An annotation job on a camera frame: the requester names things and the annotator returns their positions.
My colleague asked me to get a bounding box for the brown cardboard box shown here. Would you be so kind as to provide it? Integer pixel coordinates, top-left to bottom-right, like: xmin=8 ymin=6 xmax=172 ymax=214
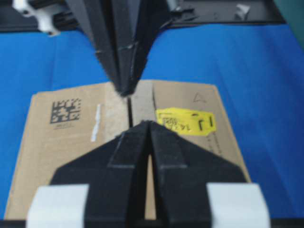
xmin=3 ymin=80 xmax=250 ymax=220

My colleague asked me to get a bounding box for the yellow printed label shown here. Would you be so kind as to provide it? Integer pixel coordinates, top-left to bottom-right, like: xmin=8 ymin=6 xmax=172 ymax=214
xmin=155 ymin=107 xmax=217 ymax=136

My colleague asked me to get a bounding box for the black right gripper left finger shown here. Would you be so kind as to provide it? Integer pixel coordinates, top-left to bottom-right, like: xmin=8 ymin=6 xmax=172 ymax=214
xmin=26 ymin=122 xmax=149 ymax=228

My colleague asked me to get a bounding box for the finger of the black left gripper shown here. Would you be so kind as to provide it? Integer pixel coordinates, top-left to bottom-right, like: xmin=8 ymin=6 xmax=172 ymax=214
xmin=66 ymin=0 xmax=123 ymax=95
xmin=118 ymin=0 xmax=171 ymax=95

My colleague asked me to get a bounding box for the blue table mat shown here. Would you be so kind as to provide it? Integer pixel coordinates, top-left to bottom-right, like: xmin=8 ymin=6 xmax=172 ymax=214
xmin=0 ymin=24 xmax=304 ymax=218

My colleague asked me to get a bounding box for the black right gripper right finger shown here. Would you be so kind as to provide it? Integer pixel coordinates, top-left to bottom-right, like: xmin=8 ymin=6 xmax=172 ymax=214
xmin=149 ymin=122 xmax=271 ymax=228

